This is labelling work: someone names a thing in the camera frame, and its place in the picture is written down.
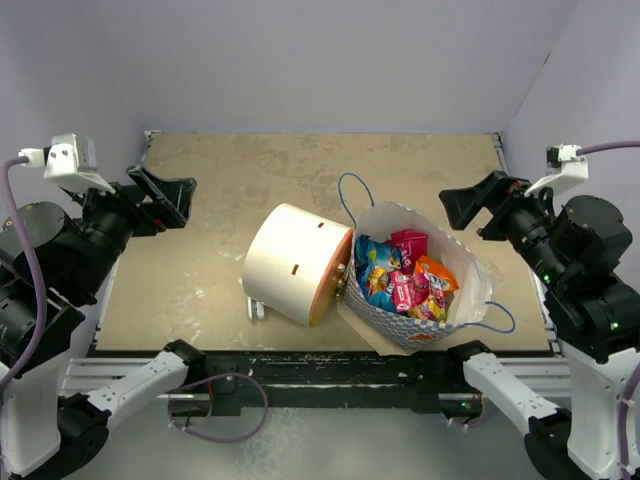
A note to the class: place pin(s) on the magenta red snack bag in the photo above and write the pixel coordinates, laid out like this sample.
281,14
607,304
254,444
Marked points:
411,244

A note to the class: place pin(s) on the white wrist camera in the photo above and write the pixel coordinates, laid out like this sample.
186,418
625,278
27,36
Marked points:
69,162
566,170

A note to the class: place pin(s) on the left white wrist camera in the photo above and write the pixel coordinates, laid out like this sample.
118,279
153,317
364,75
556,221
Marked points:
69,162

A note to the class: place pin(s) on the orange snack bag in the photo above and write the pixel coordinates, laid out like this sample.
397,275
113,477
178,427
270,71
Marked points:
437,274

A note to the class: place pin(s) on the aluminium frame rail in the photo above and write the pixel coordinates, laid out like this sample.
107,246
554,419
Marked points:
547,377

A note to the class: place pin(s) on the blue snack bag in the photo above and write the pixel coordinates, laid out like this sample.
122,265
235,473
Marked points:
374,263

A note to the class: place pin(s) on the blue checkered paper bag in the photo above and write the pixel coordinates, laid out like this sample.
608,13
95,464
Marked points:
466,307

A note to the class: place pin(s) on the white cylindrical container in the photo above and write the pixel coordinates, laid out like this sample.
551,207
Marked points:
295,262

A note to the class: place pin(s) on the pink candy bag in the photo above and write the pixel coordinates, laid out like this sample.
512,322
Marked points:
408,290

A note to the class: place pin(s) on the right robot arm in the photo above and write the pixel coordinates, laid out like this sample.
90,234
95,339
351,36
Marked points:
574,252

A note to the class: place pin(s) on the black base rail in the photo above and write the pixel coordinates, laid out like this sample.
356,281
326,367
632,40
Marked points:
231,395

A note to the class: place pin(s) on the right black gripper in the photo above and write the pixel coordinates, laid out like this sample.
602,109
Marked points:
509,192

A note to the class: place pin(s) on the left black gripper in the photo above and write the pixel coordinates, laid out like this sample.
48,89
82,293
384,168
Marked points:
175,197

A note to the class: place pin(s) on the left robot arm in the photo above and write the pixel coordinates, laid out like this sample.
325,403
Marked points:
52,266

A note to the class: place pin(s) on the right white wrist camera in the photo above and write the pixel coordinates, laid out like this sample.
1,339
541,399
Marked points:
566,170

